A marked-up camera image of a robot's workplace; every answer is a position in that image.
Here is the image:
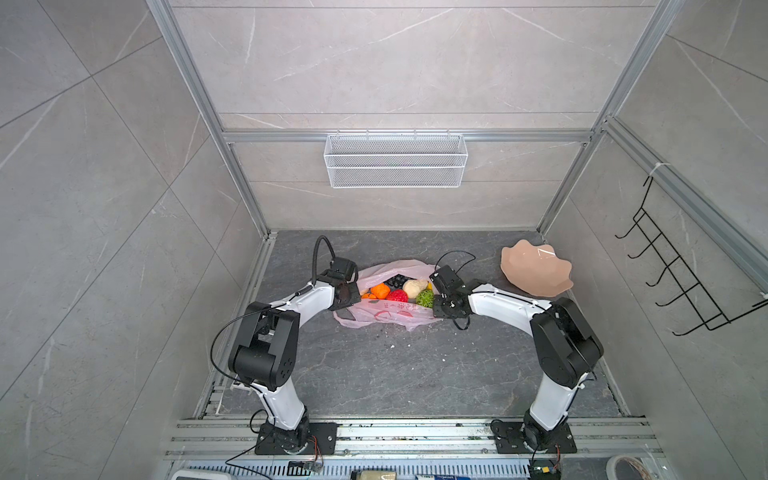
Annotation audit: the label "pink plastic bag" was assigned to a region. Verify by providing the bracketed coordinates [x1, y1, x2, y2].
[333, 259, 440, 331]

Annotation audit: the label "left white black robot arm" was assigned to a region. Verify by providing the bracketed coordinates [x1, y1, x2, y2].
[227, 257, 361, 454]

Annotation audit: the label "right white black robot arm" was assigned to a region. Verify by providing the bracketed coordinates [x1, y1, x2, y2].
[430, 266, 604, 452]

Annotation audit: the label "green fake vegetable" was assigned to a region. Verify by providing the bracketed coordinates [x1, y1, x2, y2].
[414, 289, 435, 309]

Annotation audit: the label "orange fake fruit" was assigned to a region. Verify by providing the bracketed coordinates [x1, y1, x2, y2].
[361, 283, 391, 300]

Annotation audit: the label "beige fake fruit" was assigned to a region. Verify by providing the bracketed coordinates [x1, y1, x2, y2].
[402, 279, 429, 300]

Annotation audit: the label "dark fake grapes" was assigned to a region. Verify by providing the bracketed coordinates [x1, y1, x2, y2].
[384, 274, 411, 290]

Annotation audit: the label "red fake strawberry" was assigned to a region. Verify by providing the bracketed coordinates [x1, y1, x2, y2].
[386, 289, 409, 303]

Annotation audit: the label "pink scalloped bowl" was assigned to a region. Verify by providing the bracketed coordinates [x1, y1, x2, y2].
[500, 239, 573, 298]

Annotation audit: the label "white wire mesh basket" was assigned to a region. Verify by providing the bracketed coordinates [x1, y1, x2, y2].
[323, 133, 469, 189]

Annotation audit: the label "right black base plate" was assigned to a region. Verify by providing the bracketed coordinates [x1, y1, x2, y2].
[490, 418, 577, 454]

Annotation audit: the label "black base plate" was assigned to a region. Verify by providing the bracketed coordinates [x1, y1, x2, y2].
[490, 418, 577, 454]
[254, 422, 339, 456]

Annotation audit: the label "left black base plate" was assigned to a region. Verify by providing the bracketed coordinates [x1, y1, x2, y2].
[254, 422, 339, 456]

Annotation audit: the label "black wire hook rack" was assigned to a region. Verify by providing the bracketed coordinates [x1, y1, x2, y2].
[614, 175, 767, 337]

